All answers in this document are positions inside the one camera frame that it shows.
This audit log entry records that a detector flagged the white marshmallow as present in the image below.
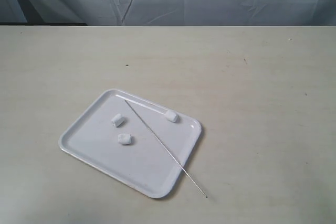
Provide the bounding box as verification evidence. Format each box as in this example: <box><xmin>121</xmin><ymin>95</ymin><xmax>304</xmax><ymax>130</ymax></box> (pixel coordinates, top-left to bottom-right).
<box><xmin>111</xmin><ymin>113</ymin><xmax>125</xmax><ymax>127</ymax></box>
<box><xmin>164</xmin><ymin>110</ymin><xmax>179</xmax><ymax>123</ymax></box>
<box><xmin>118</xmin><ymin>133</ymin><xmax>132</xmax><ymax>145</ymax></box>

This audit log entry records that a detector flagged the thin metal skewer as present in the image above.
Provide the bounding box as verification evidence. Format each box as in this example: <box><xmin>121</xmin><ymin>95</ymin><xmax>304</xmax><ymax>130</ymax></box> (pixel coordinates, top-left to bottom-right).
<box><xmin>124</xmin><ymin>100</ymin><xmax>208</xmax><ymax>199</ymax></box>

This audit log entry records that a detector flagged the white plastic tray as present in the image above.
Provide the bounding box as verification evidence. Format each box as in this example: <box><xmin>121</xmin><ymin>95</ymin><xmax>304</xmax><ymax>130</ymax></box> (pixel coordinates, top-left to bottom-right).
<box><xmin>59</xmin><ymin>89</ymin><xmax>202</xmax><ymax>199</ymax></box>

